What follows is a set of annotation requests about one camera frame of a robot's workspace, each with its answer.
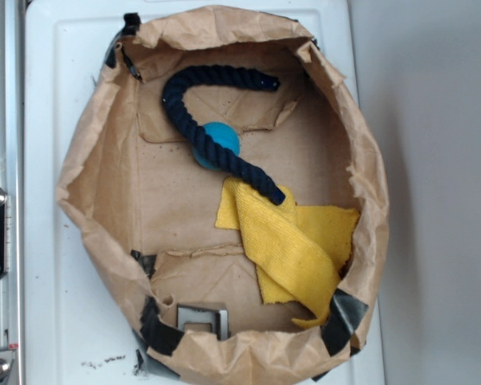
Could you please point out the brown paper bag bin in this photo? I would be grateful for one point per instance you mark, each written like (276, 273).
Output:
(147, 211)

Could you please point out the turquoise ball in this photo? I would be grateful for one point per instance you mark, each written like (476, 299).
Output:
(222, 134)

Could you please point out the yellow microfiber cloth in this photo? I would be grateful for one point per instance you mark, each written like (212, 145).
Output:
(299, 251)

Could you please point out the small metal square object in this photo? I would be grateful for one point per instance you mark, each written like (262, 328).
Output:
(214, 314)

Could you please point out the aluminium frame rail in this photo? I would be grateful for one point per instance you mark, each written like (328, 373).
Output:
(12, 14)

